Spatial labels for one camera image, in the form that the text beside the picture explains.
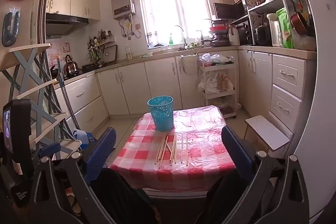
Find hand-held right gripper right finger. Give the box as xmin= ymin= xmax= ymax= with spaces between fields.
xmin=221 ymin=125 xmax=310 ymax=224

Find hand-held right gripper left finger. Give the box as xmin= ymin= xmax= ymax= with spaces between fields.
xmin=31 ymin=126 xmax=117 ymax=224

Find group of wooden chopsticks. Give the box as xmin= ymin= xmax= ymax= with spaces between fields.
xmin=155 ymin=132 xmax=189 ymax=169

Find blue perforated plastic basket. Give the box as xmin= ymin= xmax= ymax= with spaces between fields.
xmin=147 ymin=96 xmax=174 ymax=132

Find blue plastic bag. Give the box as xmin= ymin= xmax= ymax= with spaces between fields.
xmin=71 ymin=130 xmax=99 ymax=151

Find white step stool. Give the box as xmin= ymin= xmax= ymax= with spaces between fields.
xmin=245 ymin=115 xmax=290 ymax=151

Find red white checked tablecloth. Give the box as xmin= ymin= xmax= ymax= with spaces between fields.
xmin=109 ymin=105 xmax=237 ymax=191

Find person's left leg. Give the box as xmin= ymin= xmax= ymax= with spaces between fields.
xmin=91 ymin=168 xmax=158 ymax=224

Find person's leg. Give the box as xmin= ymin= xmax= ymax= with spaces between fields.
xmin=199 ymin=169 xmax=250 ymax=224
xmin=91 ymin=168 xmax=158 ymax=224

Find white trolley cart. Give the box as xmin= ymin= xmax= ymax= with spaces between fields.
xmin=198 ymin=53 xmax=240 ymax=119

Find person's right leg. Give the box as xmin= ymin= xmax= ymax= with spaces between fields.
xmin=199 ymin=169 xmax=250 ymax=224

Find white crumpled plastic bag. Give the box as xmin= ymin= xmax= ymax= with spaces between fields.
xmin=199 ymin=72 xmax=234 ymax=92

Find white lower kitchen cabinets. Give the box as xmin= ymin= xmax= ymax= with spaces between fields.
xmin=54 ymin=48 xmax=317 ymax=135

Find blue white folding shelf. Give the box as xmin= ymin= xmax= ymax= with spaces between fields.
xmin=0 ymin=43 xmax=83 ymax=159

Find white refrigerator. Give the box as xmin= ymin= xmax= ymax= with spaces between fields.
xmin=285 ymin=0 xmax=336 ymax=224

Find steel kettle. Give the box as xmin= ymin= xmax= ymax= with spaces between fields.
xmin=63 ymin=55 xmax=79 ymax=75

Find clear plastic bag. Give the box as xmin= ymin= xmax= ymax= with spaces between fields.
xmin=199 ymin=53 xmax=234 ymax=67

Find white hanging plastic bag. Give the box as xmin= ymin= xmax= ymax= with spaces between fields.
xmin=180 ymin=53 xmax=198 ymax=75

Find black coffee machine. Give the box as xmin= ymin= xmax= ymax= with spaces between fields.
xmin=235 ymin=24 xmax=254 ymax=45

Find black rice cooker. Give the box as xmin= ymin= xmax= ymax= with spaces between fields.
xmin=254 ymin=25 xmax=272 ymax=46

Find stack of pots and bowls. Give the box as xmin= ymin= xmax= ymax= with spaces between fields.
xmin=210 ymin=19 xmax=231 ymax=47

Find steel faucet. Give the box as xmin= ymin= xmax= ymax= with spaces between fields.
xmin=173 ymin=25 xmax=188 ymax=51

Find white thermos pot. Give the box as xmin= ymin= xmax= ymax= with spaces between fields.
xmin=266 ymin=13 xmax=283 ymax=47

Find black range hood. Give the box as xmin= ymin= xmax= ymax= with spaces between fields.
xmin=45 ymin=13 xmax=89 ymax=38

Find green packet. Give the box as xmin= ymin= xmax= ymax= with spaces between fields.
xmin=276 ymin=7 xmax=294 ymax=49

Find black microwave oven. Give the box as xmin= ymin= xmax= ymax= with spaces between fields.
xmin=212 ymin=1 xmax=244 ymax=20

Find red saucepan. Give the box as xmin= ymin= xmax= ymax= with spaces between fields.
xmin=290 ymin=0 xmax=310 ymax=35

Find white counter shelf rack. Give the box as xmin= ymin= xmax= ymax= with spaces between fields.
xmin=231 ymin=0 xmax=300 ymax=47

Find silver water heater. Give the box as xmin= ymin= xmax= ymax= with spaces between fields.
xmin=110 ymin=0 xmax=136 ymax=20

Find kitchen window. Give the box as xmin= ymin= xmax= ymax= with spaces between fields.
xmin=138 ymin=0 xmax=216 ymax=48

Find wall utensil rack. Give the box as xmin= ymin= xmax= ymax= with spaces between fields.
xmin=87 ymin=30 xmax=116 ymax=67

